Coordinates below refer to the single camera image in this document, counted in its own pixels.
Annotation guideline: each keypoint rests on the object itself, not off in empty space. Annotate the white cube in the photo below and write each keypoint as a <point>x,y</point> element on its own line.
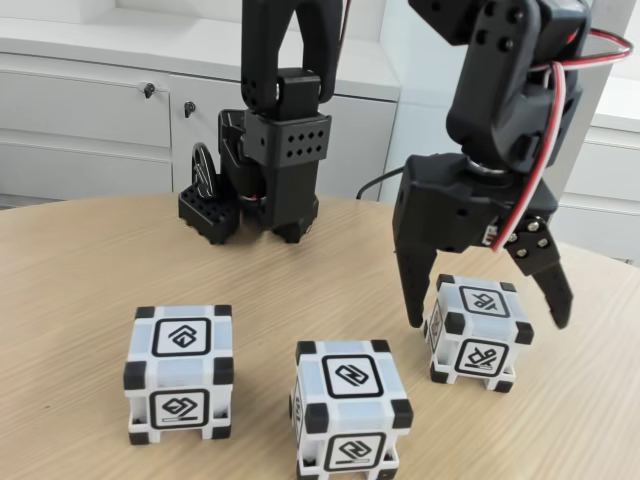
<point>482,327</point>
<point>350,415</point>
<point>177,370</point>

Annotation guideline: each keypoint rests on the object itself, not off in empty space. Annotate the white low cabinet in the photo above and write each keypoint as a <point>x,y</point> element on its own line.
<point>605,190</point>

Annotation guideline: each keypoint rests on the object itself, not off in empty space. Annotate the grey metal pillar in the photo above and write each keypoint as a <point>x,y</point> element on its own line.
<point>595,100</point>

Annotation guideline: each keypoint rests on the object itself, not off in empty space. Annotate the black table clamp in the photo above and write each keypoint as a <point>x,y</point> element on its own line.
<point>202,172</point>

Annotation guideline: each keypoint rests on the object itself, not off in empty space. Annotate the white cube, diamond symbol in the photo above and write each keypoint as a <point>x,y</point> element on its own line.
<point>177,370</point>

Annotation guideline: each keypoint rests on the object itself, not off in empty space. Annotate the black cabinet key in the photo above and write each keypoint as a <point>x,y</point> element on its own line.
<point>189,108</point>
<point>148,90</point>

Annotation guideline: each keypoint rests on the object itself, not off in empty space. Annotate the white drawer cabinet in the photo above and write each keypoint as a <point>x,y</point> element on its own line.
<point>75,125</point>

